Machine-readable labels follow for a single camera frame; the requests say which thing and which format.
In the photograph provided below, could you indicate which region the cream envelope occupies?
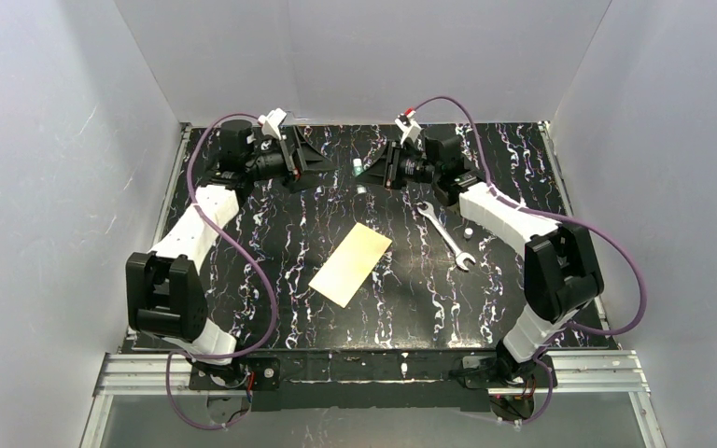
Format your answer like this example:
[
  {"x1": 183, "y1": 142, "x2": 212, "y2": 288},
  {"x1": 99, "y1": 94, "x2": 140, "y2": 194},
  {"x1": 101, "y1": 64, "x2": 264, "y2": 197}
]
[{"x1": 309, "y1": 223, "x2": 391, "y2": 308}]

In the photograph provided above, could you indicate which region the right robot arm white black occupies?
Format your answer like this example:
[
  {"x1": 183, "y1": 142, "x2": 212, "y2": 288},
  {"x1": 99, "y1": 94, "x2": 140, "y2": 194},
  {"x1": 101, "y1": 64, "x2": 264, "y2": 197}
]
[{"x1": 357, "y1": 137, "x2": 604, "y2": 368}]

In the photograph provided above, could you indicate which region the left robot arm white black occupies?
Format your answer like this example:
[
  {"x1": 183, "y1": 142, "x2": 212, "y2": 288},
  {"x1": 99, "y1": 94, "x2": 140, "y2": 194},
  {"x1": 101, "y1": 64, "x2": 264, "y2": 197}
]
[{"x1": 125, "y1": 109, "x2": 336, "y2": 368}]

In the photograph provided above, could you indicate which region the silver wrench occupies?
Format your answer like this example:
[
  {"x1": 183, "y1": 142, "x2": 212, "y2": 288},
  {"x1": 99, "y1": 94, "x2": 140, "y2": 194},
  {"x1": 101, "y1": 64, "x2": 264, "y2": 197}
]
[{"x1": 415, "y1": 202, "x2": 476, "y2": 272}]

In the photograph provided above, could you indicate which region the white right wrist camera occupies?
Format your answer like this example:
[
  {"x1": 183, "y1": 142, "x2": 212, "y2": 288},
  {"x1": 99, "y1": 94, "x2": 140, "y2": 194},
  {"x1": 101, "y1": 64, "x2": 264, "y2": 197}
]
[{"x1": 395, "y1": 109, "x2": 422, "y2": 146}]

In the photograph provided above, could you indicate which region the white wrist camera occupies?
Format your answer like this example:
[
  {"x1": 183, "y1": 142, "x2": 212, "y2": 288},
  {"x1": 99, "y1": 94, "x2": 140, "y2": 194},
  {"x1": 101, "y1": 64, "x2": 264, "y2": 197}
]
[
  {"x1": 257, "y1": 107, "x2": 288, "y2": 141},
  {"x1": 395, "y1": 109, "x2": 422, "y2": 146}
]

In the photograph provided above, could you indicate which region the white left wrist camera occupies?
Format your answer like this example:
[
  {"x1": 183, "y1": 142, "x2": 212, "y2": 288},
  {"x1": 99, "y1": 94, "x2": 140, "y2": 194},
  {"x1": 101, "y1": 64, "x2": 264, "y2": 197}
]
[{"x1": 257, "y1": 107, "x2": 288, "y2": 141}]

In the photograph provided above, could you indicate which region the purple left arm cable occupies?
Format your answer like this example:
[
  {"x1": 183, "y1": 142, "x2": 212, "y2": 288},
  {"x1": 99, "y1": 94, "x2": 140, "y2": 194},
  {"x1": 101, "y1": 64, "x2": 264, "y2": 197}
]
[{"x1": 165, "y1": 113, "x2": 279, "y2": 432}]

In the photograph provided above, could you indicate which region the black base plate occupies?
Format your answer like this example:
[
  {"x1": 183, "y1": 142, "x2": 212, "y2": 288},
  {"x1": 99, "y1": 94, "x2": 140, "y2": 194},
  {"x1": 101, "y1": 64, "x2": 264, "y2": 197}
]
[{"x1": 190, "y1": 349, "x2": 557, "y2": 413}]

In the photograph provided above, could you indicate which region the aluminium front rail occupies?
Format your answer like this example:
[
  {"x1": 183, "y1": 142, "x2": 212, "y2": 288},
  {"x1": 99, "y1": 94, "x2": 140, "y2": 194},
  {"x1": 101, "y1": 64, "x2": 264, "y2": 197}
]
[{"x1": 95, "y1": 350, "x2": 651, "y2": 395}]

